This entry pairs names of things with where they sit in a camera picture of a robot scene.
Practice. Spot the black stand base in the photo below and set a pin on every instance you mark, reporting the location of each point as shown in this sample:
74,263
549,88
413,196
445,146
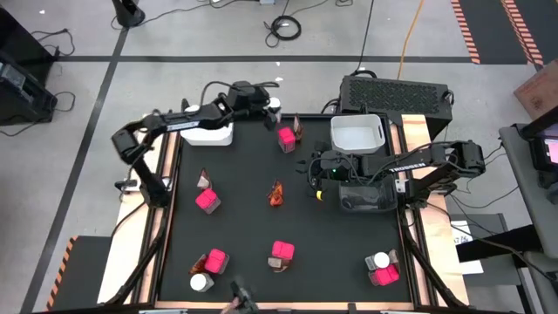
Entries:
127,13

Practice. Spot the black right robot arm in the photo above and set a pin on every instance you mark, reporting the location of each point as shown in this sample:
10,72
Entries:
410,165

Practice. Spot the yellow tape marker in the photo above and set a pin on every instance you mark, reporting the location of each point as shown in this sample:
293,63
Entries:
319,195

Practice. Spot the grey clamp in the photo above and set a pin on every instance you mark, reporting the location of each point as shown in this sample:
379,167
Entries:
126,185

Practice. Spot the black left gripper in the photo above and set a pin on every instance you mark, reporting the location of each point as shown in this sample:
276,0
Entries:
246,98

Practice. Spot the black monitor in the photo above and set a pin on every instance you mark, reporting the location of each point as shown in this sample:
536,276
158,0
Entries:
545,150

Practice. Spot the white paper sheet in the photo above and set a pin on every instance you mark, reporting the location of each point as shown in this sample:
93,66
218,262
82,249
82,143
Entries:
463,237

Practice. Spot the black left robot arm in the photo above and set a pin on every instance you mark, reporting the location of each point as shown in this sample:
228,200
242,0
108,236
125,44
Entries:
205,115

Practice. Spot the black frame strut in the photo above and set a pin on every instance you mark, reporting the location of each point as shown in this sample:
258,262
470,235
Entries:
144,261
425,261

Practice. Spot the grey desk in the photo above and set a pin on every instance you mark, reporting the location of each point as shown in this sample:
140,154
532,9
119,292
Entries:
529,196

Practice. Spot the low white plastic bin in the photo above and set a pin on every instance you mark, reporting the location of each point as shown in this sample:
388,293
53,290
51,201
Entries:
207,136

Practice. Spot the black striped-edge floor mat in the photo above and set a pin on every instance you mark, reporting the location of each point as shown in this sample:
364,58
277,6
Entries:
490,26
80,272

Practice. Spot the black perforated computer case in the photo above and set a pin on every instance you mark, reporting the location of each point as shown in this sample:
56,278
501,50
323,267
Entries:
394,98

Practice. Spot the white metal bracket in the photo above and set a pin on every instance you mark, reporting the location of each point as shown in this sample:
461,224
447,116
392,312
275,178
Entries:
401,185

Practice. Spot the dark grey translucent bin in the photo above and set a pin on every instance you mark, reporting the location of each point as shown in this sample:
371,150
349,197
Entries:
366,198

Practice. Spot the person's hand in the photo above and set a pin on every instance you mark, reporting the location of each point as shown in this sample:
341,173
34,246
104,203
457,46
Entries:
240,301

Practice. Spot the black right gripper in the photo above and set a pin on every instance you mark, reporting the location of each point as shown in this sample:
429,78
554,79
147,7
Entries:
335,168

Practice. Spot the black equipment cabinet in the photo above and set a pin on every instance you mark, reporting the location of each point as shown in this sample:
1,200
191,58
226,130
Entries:
22,87

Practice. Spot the red-lidded smoked paprika tin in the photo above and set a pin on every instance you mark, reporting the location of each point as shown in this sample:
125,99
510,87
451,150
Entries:
207,200
384,275
283,250
287,138
216,260

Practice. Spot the cardboard box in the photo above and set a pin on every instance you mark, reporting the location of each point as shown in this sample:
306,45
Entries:
538,91

